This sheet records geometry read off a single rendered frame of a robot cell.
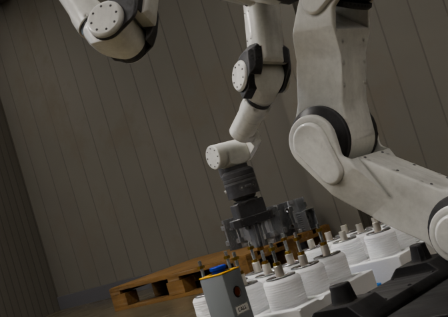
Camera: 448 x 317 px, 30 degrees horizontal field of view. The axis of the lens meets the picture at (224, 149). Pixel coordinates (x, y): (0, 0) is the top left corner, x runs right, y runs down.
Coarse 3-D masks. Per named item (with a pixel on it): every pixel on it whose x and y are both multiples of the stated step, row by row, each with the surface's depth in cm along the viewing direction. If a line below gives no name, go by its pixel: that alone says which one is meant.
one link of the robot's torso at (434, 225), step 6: (444, 210) 155; (438, 216) 156; (444, 216) 155; (432, 222) 157; (438, 222) 156; (444, 222) 155; (432, 228) 157; (438, 228) 156; (444, 228) 155; (432, 234) 158; (438, 234) 156; (444, 234) 155; (432, 240) 158; (438, 240) 156; (444, 240) 155; (438, 246) 157; (444, 246) 155; (438, 252) 157; (444, 252) 157; (444, 258) 157
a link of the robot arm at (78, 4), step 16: (64, 0) 171; (80, 0) 168; (96, 0) 169; (80, 16) 167; (80, 32) 168; (128, 32) 162; (144, 32) 170; (96, 48) 166; (112, 48) 164; (128, 48) 165; (144, 48) 169
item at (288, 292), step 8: (296, 272) 206; (280, 280) 201; (288, 280) 201; (296, 280) 202; (264, 288) 205; (272, 288) 202; (280, 288) 201; (288, 288) 201; (296, 288) 201; (304, 288) 204; (272, 296) 202; (280, 296) 201; (288, 296) 200; (296, 296) 201; (304, 296) 203; (272, 304) 202; (280, 304) 201; (288, 304) 200; (296, 304) 201
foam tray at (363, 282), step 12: (360, 276) 220; (372, 276) 224; (360, 288) 218; (372, 288) 223; (312, 300) 201; (324, 300) 203; (264, 312) 205; (276, 312) 199; (288, 312) 196; (300, 312) 194; (312, 312) 198
